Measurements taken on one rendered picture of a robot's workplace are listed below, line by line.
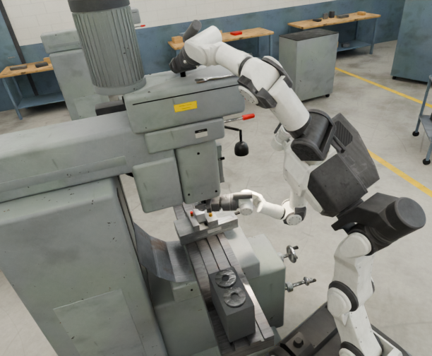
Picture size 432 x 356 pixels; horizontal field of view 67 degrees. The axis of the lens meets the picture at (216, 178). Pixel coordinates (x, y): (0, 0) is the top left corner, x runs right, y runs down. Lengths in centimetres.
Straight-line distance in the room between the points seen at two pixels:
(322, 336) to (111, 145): 142
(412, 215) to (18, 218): 136
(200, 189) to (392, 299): 193
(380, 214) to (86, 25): 115
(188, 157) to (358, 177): 68
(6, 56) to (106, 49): 693
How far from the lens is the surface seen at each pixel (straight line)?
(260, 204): 171
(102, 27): 125
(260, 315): 159
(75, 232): 142
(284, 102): 103
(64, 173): 141
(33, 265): 154
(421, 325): 293
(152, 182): 143
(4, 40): 808
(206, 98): 131
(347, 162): 131
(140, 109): 128
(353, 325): 171
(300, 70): 593
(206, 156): 145
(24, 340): 315
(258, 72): 102
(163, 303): 193
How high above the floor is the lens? 227
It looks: 33 degrees down
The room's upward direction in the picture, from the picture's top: 6 degrees counter-clockwise
